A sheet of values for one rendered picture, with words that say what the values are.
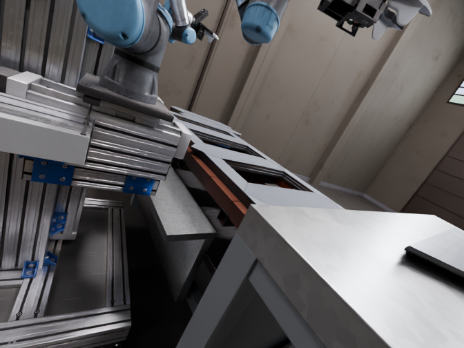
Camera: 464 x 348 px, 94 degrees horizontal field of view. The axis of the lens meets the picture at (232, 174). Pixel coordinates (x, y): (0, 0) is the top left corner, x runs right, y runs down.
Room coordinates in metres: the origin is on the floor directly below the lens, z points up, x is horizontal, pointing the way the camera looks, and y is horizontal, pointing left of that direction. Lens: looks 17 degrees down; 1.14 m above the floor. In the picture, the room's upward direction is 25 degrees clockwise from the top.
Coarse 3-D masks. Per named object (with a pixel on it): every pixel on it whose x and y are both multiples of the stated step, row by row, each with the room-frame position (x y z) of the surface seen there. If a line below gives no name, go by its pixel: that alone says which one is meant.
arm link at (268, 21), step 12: (252, 0) 0.50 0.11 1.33; (264, 0) 0.49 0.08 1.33; (276, 0) 0.50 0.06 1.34; (288, 0) 0.52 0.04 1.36; (252, 12) 0.50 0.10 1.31; (264, 12) 0.49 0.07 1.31; (276, 12) 0.50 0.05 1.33; (252, 24) 0.50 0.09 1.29; (264, 24) 0.50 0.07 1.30; (276, 24) 0.52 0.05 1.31; (252, 36) 0.54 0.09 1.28; (264, 36) 0.51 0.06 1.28
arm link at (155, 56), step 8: (160, 8) 0.58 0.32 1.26; (160, 16) 0.58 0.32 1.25; (168, 16) 0.60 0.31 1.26; (160, 24) 0.56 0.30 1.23; (168, 24) 0.60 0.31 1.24; (160, 32) 0.56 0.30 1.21; (168, 32) 0.62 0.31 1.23; (160, 40) 0.57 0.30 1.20; (120, 48) 0.56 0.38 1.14; (152, 48) 0.56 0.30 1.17; (160, 48) 0.60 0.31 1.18; (136, 56) 0.56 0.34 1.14; (144, 56) 0.57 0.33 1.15; (152, 56) 0.58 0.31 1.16; (160, 56) 0.61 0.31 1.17; (152, 64) 0.59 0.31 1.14; (160, 64) 0.63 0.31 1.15
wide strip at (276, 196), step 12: (252, 192) 0.79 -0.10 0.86; (264, 192) 0.85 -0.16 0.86; (276, 192) 0.92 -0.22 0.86; (288, 192) 1.01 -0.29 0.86; (300, 192) 1.11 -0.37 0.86; (312, 192) 1.23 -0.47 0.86; (276, 204) 0.77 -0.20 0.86; (288, 204) 0.83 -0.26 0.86; (300, 204) 0.91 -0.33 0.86; (312, 204) 0.99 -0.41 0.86; (324, 204) 1.08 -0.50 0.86; (336, 204) 1.20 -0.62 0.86
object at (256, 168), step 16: (208, 128) 1.88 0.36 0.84; (192, 144) 1.12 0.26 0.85; (208, 144) 1.21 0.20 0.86; (224, 144) 1.61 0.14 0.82; (240, 144) 1.73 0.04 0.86; (208, 160) 0.97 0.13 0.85; (224, 160) 1.10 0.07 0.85; (224, 176) 0.85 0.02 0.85; (272, 176) 1.36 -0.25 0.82; (288, 176) 1.41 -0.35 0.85; (240, 192) 0.76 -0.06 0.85
